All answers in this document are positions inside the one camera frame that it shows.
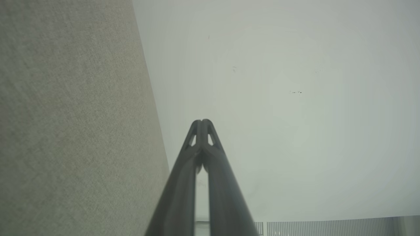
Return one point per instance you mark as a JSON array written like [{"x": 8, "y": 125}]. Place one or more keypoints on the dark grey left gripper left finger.
[{"x": 178, "y": 196}]

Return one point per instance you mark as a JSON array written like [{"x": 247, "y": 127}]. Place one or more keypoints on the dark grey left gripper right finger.
[{"x": 223, "y": 200}]

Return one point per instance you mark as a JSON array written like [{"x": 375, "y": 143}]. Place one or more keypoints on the white ribbed panel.
[{"x": 328, "y": 227}]

